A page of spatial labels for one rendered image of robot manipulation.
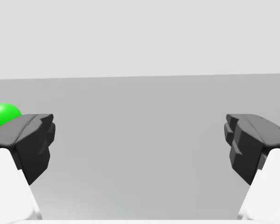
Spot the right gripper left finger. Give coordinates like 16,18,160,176
0,113,56,221

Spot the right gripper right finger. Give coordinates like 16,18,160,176
224,113,280,221

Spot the green ball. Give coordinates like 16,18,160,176
0,103,22,133

